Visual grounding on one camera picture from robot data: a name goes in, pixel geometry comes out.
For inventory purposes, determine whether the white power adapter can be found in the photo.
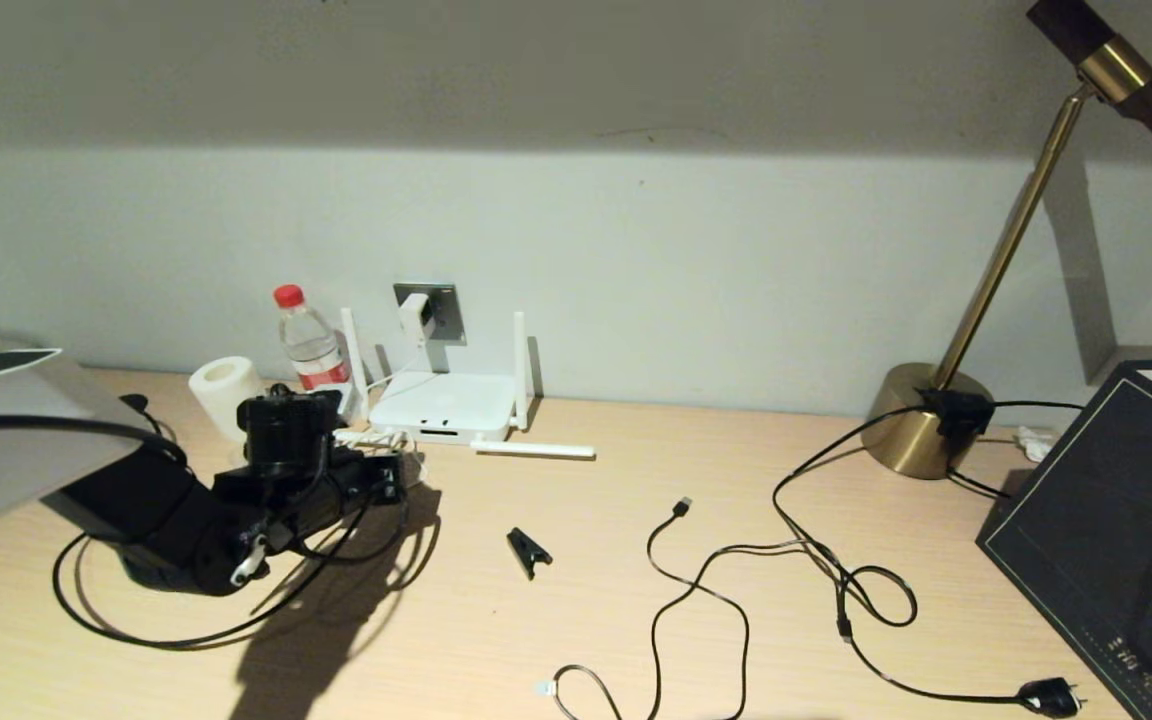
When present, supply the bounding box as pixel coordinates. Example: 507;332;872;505
398;291;436;349

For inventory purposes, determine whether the black ethernet cable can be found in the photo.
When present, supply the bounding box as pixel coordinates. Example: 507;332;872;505
52;400;442;651

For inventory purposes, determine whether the white router with antennas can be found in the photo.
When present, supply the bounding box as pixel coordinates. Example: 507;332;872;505
336;308;598;461

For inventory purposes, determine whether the red capped water bottle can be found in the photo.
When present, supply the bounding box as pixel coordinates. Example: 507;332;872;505
273;284;353;393

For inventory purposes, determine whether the small black clip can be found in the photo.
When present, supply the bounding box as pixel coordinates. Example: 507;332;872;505
505;526;555;582

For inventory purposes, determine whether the white paper roll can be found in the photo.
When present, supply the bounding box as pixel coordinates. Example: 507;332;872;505
188;356;267;443

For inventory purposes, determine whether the brass desk lamp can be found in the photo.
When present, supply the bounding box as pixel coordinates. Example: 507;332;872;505
861;0;1152;480

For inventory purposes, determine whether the small white plastic piece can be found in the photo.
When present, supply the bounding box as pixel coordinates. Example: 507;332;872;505
1014;424;1059;463

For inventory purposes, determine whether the dark gift bag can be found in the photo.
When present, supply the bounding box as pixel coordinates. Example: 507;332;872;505
976;343;1152;720

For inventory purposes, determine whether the white adapter cable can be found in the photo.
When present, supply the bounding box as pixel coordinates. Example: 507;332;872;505
366;345;429;471

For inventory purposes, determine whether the grey wall socket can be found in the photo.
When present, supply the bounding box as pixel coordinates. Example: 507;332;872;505
393;282;465;342

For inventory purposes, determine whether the black USB cable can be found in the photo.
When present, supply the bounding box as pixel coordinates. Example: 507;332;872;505
534;494;853;720

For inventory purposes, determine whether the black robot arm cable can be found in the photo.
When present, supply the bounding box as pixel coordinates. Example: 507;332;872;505
0;415;407;566

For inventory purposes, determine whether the black cable clip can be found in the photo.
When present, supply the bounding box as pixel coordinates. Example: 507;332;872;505
920;387;996;442

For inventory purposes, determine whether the black lamp power cord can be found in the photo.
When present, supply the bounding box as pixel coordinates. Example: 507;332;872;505
773;398;1089;720

